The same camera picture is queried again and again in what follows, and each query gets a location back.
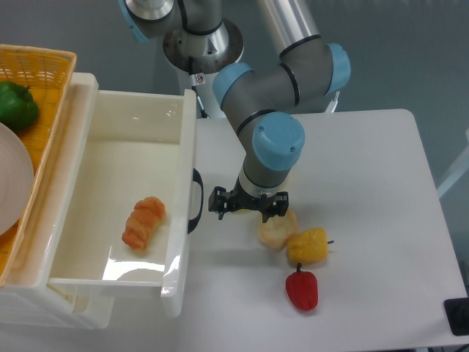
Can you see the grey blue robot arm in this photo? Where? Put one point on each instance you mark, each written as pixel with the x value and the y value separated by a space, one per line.
pixel 257 104

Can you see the black device at table edge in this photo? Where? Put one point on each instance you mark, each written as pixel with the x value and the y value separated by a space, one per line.
pixel 457 311

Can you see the yellow banana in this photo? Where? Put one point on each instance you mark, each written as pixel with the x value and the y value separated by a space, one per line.
pixel 242 212

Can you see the red bell pepper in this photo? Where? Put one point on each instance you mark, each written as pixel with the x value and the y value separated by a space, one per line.
pixel 302 289

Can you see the croissant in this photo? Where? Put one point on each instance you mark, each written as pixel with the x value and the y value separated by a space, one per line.
pixel 147 216

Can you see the green bell pepper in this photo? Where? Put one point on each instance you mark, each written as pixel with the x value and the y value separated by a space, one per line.
pixel 18 108

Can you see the white plate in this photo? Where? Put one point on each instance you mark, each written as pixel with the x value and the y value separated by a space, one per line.
pixel 17 176

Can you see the yellow bell pepper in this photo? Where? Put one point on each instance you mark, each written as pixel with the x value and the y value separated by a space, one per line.
pixel 308 246

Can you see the orange woven basket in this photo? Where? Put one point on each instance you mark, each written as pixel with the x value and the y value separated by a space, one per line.
pixel 48 73

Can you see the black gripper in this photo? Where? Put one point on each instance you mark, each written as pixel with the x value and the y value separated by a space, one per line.
pixel 222 201

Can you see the white drawer cabinet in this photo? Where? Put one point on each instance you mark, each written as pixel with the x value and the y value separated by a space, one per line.
pixel 25 297

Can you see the pale bread roll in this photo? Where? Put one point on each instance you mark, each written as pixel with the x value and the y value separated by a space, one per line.
pixel 277 230

